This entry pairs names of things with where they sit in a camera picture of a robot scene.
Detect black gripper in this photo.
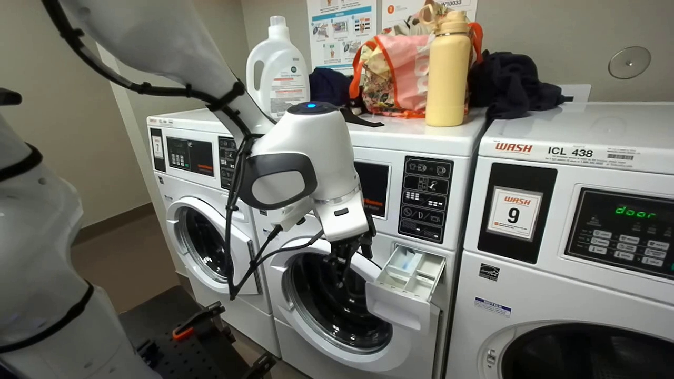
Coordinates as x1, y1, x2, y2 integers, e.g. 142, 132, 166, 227
323, 230, 377, 302

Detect white washing machine number eight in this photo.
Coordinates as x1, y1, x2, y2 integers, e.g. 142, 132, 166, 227
244, 103, 491, 379

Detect white washing machine narrow card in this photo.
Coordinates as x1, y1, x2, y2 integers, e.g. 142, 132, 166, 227
146, 103, 282, 357

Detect white washing machine number nine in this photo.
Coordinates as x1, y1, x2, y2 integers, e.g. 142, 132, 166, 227
444, 101, 674, 379

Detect white detergent bottle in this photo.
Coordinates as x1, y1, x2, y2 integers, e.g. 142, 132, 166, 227
244, 15, 312, 120

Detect round white washer door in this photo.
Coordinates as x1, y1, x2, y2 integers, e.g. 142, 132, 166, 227
480, 323, 674, 379
164, 197, 264, 298
271, 239, 424, 374

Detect black payment button panel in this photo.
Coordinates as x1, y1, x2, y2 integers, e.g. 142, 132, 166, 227
217, 135, 240, 191
397, 153, 455, 247

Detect blue text sticker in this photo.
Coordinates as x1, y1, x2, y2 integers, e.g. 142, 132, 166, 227
472, 294, 515, 318

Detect black number nine card panel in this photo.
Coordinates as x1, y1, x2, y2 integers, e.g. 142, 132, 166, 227
477, 162, 559, 265

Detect dark blue fabric item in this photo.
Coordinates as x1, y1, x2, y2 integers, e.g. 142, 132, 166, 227
308, 66, 386, 129

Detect narrow black number card panel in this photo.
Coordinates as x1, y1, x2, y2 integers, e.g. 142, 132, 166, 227
148, 127, 168, 175

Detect pale yellow water bottle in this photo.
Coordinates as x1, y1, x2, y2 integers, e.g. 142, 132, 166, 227
424, 7, 474, 131

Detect instruction poster with pictograms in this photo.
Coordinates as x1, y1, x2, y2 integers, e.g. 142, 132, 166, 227
306, 0, 380, 76

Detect dark navy clothing pile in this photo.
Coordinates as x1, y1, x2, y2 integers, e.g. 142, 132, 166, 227
469, 48, 575, 122

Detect black clamp orange handle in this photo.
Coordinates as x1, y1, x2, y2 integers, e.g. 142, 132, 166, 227
168, 302, 228, 345

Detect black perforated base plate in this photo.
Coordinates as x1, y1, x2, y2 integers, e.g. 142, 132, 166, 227
118, 283, 280, 379

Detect floral bag orange handles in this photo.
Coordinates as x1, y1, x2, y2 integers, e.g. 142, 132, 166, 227
349, 0, 488, 120

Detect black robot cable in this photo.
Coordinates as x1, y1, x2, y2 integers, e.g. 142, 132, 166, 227
41, 0, 329, 303

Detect white wall poster orange print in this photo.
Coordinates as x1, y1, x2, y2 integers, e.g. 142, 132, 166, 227
377, 0, 480, 33

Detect round grey wall plate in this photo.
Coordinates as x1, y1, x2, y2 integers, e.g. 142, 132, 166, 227
607, 44, 653, 83

